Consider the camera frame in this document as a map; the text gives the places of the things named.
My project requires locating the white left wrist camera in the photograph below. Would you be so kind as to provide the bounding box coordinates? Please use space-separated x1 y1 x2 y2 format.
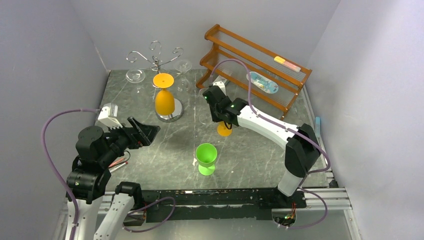
97 102 123 129

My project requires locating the yellow pink eraser bar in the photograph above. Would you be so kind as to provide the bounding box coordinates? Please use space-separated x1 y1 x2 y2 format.
273 56 301 73

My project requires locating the chrome wine glass rack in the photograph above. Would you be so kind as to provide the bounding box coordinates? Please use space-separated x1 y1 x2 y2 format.
126 40 184 123

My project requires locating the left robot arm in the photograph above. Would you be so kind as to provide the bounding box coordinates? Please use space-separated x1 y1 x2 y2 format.
66 117 161 240

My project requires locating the blue white blister pack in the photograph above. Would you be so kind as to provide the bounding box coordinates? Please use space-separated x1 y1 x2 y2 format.
249 71 279 94

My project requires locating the small white blue box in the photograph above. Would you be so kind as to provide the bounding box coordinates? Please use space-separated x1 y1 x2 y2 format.
213 75 228 85

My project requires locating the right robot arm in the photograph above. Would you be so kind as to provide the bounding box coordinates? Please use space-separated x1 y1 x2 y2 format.
202 85 321 208

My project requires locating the white pen red cap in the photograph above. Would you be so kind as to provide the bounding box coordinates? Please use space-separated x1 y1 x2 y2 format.
109 162 128 173

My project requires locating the orange plastic goblet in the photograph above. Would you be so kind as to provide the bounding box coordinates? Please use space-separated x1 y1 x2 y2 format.
153 73 175 116
216 121 233 137

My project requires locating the green plastic goblet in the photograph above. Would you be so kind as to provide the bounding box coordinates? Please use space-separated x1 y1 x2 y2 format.
195 143 218 176

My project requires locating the light blue sponge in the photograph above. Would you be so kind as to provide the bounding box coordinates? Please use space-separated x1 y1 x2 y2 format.
314 116 321 138

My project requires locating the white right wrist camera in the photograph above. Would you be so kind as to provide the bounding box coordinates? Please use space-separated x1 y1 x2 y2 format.
212 80 227 95

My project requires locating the orange wooden shelf rack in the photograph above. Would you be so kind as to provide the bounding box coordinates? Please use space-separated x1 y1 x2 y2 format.
196 24 312 117

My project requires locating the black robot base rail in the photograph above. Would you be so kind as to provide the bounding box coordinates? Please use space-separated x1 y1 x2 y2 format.
124 187 307 227

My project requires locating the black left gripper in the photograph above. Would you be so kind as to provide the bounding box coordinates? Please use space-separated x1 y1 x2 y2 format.
100 115 160 165

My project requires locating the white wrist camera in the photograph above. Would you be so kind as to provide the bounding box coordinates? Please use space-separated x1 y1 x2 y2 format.
212 80 227 95
97 102 123 129

